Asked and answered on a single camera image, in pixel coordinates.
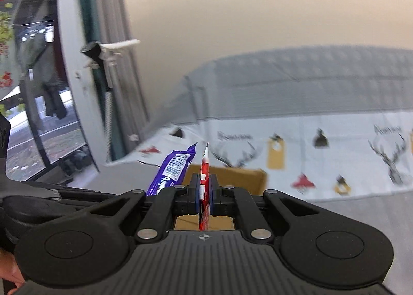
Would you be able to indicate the black white checked rod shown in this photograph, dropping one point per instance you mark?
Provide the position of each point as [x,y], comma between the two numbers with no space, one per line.
[108,127]

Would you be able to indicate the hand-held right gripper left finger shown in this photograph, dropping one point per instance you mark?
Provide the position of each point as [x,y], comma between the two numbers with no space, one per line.
[195,198]

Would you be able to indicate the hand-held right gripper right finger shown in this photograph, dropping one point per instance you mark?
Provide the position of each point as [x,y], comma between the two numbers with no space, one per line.
[211,198]

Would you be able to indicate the purple snack bar packet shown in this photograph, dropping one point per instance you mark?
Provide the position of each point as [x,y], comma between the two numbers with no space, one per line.
[171,169]

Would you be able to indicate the brown cardboard box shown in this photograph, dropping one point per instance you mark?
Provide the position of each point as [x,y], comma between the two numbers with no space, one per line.
[240,178]

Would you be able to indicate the red snack packet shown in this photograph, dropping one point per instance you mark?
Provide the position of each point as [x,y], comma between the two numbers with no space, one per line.
[204,182]

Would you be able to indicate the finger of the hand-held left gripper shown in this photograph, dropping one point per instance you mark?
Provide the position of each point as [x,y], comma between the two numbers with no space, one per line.
[96,196]

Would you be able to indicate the person's left hand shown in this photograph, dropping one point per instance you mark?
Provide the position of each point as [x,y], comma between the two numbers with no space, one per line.
[9,270]

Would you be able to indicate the white deer-print cloth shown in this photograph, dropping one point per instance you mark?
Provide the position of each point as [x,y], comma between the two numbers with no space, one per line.
[338,153]

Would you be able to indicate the grey checked bedding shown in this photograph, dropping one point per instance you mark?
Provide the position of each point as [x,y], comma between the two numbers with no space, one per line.
[290,88]

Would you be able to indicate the colourful window stickers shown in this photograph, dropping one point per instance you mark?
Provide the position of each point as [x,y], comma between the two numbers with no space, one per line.
[5,23]

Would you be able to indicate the white window frame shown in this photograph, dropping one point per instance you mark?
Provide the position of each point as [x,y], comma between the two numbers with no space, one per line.
[72,56]

